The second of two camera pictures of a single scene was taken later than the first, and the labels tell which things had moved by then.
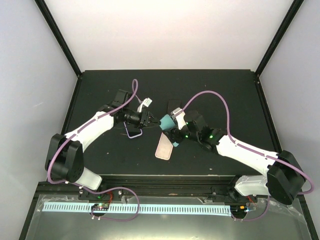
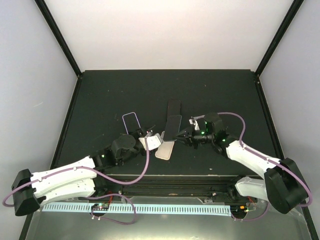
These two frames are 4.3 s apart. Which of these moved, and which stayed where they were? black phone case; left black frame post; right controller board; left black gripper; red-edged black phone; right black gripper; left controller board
Moved: right black gripper; black phone case; left black gripper
Stayed: red-edged black phone; right controller board; left controller board; left black frame post
